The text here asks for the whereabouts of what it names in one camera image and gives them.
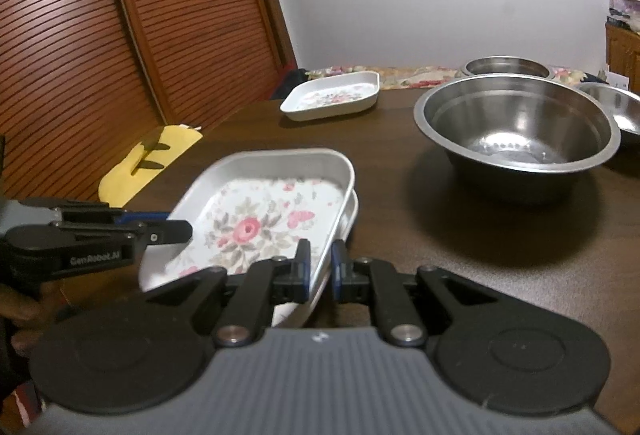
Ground floral square plate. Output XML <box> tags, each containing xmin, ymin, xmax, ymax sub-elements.
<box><xmin>280</xmin><ymin>71</ymin><xmax>380</xmax><ymax>122</ymax></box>
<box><xmin>272</xmin><ymin>190</ymin><xmax>359</xmax><ymax>328</ymax></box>
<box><xmin>139</xmin><ymin>148</ymin><xmax>355</xmax><ymax>291</ymax></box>

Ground left hand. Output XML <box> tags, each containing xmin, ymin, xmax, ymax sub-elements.
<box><xmin>1</xmin><ymin>281</ymin><xmax>70</xmax><ymax>356</ymax></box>

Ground yellow plush toy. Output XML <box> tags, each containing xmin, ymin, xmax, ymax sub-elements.
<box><xmin>98</xmin><ymin>125</ymin><xmax>203</xmax><ymax>207</ymax></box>

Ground large steel bowl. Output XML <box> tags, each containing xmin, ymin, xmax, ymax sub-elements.
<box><xmin>413</xmin><ymin>74</ymin><xmax>622</xmax><ymax>202</ymax></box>

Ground wooden louvered wardrobe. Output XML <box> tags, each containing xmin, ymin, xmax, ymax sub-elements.
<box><xmin>1</xmin><ymin>0</ymin><xmax>296</xmax><ymax>200</ymax></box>

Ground floral bed quilt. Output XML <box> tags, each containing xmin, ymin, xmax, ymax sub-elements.
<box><xmin>304</xmin><ymin>63</ymin><xmax>591</xmax><ymax>92</ymax></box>

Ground dark clothes on bed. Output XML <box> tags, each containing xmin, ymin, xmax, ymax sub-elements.
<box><xmin>270</xmin><ymin>69</ymin><xmax>309</xmax><ymax>100</ymax></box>

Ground far steel bowl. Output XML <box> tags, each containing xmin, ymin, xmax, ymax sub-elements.
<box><xmin>457</xmin><ymin>54</ymin><xmax>554</xmax><ymax>80</ymax></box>

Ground small right steel bowl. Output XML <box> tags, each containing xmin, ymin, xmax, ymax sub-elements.
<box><xmin>577</xmin><ymin>82</ymin><xmax>640</xmax><ymax>144</ymax></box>

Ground wooden sideboard cabinet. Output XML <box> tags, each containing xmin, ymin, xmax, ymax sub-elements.
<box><xmin>605</xmin><ymin>23</ymin><xmax>640</xmax><ymax>94</ymax></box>

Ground stack of folded cloths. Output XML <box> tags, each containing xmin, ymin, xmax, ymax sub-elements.
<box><xmin>608</xmin><ymin>0</ymin><xmax>640</xmax><ymax>33</ymax></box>

